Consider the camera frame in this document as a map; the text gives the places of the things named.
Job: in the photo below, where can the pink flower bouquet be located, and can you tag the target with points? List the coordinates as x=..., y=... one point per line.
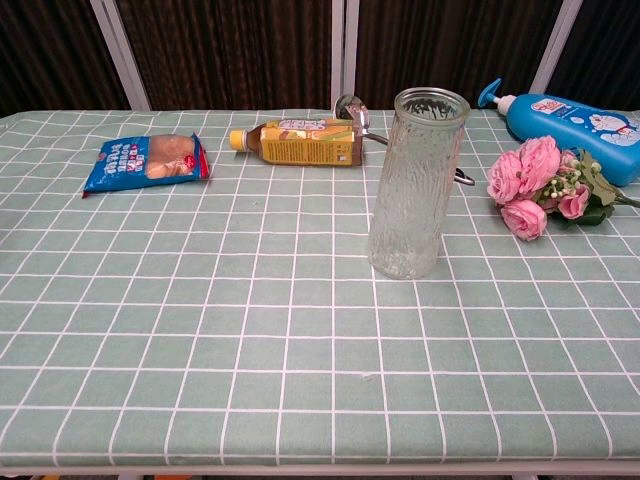
x=535, y=165

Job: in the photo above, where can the textured clear glass vase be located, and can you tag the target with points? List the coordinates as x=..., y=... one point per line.
x=415, y=200

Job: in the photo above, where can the green checked tablecloth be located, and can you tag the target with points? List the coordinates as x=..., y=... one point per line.
x=250, y=300

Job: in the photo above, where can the yellow label tea bottle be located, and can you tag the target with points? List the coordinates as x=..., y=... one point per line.
x=305, y=142

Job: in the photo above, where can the metal ladle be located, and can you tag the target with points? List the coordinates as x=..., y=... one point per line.
x=351, y=107

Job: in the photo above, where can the blue snack biscuit bag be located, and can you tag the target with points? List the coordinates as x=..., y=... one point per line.
x=145, y=162

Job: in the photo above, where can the blue pump lotion bottle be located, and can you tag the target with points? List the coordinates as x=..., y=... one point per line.
x=565, y=120

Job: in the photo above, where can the dark partition panel grey frame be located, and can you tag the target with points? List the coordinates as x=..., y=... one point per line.
x=440, y=45
x=605, y=45
x=50, y=50
x=225, y=50

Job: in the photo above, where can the white table frame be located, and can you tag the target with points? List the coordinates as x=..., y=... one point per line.
x=320, y=471

